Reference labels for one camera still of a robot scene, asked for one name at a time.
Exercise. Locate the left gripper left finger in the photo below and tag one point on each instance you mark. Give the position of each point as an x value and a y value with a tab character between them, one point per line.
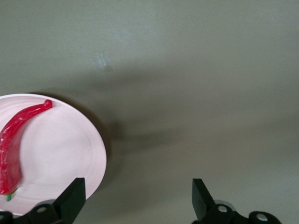
67	203

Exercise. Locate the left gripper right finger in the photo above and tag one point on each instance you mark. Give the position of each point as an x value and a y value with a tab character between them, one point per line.
205	207

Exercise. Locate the red chili pepper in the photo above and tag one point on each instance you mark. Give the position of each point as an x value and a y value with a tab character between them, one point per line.
11	144

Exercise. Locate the pink round plate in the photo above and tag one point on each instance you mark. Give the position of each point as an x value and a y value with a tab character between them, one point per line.
58	151

